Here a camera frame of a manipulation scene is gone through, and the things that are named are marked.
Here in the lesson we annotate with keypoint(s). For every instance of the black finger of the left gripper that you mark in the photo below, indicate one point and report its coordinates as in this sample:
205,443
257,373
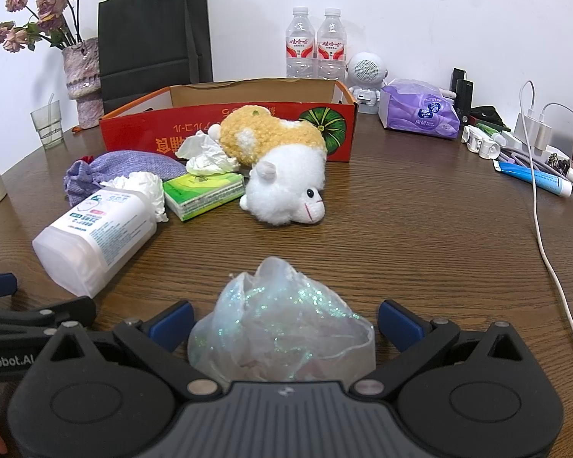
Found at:
80,309

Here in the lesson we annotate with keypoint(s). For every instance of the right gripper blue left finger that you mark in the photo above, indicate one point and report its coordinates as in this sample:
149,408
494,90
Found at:
162,333

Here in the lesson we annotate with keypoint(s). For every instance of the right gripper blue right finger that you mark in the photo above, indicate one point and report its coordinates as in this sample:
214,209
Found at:
408,331

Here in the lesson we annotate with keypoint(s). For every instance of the white wet wipes canister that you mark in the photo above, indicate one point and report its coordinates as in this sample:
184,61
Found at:
87,246

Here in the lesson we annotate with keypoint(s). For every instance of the iridescent plastic bag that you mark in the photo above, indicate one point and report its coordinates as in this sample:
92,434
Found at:
278,325

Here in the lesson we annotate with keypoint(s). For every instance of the green tissue packet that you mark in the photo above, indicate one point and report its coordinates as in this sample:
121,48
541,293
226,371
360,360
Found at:
189,196

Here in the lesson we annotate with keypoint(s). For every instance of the purple knitted pouch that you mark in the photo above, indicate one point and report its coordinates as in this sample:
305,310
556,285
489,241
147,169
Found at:
82,179

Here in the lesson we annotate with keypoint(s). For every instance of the white tissue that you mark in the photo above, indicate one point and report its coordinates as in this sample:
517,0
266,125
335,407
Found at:
205,157
147,184

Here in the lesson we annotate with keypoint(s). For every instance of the white yellow alpaca plush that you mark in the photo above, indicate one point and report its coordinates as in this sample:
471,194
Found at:
286,161

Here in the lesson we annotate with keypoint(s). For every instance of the clear drinking glass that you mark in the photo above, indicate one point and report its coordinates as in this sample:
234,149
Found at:
48,124

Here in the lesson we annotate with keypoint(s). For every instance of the white clip holder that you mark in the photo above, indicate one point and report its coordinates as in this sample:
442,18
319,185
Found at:
486,146

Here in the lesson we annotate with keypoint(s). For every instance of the blue toothpaste tube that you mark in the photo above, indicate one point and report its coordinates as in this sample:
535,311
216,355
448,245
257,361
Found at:
551,183

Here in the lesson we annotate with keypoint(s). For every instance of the purple tissue pack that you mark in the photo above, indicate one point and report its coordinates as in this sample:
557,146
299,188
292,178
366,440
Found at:
419,108

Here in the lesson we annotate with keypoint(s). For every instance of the white power strip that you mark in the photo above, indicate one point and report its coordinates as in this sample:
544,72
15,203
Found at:
539,136

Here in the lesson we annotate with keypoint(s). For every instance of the pink textured vase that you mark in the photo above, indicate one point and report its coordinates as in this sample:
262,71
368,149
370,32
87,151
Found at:
82,72

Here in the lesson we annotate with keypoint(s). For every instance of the black rectangular boxes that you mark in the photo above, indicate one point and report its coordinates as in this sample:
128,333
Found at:
463,90

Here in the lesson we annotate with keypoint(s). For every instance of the white astronaut speaker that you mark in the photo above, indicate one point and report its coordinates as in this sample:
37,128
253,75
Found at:
366,73

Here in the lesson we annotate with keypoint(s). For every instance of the dried pink flower bouquet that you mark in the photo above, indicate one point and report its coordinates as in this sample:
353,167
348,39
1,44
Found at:
56,22

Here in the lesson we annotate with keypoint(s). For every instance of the black paper shopping bag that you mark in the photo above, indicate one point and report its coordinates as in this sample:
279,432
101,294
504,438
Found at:
145,45

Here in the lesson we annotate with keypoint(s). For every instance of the left water bottle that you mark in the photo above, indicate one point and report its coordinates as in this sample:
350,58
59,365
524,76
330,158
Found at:
300,43

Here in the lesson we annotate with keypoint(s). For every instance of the water bottle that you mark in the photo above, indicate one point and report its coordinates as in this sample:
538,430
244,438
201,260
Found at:
331,47
300,43

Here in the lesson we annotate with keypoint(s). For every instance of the right water bottle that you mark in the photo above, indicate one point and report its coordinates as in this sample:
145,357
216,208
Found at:
331,47

